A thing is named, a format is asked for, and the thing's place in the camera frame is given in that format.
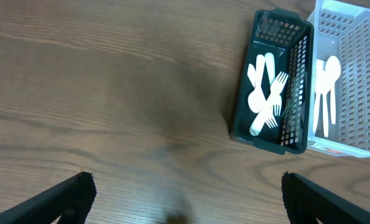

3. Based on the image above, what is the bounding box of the dark green plastic basket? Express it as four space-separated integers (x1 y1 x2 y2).
231 8 314 154

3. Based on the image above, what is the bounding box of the white spoon bowl down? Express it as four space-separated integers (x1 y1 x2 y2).
315 59 325 94

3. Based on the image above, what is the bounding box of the white plastic fork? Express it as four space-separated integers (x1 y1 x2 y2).
249 72 289 136
247 63 277 132

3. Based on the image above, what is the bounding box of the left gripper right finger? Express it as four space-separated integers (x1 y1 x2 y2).
281 172 370 223

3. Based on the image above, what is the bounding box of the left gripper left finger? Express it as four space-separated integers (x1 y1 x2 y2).
0 172 97 224

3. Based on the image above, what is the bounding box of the mint green plastic fork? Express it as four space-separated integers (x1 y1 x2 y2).
264 52 282 116

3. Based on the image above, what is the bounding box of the white spoon clear basket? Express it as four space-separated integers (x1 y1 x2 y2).
325 55 341 124

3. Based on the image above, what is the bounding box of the white spoon bowl up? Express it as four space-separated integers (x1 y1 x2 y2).
313 89 321 135

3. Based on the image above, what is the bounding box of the clear plastic basket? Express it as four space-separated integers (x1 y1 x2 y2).
307 1 370 158

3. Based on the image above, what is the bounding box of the white plastic spoon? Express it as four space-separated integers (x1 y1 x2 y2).
247 54 265 113

